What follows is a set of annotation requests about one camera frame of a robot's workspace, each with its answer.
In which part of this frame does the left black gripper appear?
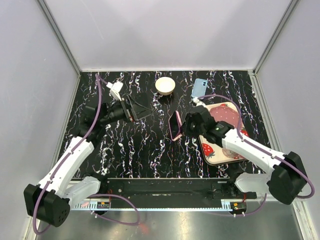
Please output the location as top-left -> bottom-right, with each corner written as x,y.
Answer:
101,94 -> 154,126

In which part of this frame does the pink cased phone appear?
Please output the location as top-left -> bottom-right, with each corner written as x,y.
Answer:
168,110 -> 181,141

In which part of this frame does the light blue phone case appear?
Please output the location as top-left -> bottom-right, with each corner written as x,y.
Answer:
191,78 -> 208,98

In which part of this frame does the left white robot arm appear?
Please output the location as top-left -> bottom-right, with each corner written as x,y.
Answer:
23,95 -> 152,227

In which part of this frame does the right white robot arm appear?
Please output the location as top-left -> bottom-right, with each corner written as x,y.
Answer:
179,105 -> 308,205

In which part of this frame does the cream ceramic bowl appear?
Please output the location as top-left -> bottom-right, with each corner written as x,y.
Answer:
155,77 -> 176,96

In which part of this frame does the strawberry pattern tray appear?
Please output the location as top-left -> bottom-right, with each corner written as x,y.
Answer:
198,101 -> 244,166

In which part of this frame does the pink dotted plate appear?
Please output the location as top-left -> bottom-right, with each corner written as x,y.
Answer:
209,103 -> 239,128

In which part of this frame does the pink glass mug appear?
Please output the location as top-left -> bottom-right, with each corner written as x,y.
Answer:
222,148 -> 245,160

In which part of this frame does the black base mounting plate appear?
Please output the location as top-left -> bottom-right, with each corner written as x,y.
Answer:
98,178 -> 257,200

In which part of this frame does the right control board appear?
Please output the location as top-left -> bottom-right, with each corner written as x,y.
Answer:
231,201 -> 247,212

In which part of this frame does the control board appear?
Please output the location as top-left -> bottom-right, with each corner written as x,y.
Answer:
231,201 -> 247,212
96,200 -> 111,210

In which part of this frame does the left control board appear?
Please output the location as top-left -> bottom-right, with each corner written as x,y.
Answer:
96,200 -> 111,210

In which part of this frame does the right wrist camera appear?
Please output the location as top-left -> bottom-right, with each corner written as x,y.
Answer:
192,97 -> 206,107

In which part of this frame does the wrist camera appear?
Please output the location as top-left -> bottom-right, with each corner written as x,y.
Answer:
106,81 -> 123,101
192,97 -> 206,107

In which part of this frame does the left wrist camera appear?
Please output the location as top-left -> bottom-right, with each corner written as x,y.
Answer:
106,81 -> 123,101

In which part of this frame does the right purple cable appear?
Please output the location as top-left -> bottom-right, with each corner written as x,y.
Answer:
197,94 -> 315,218

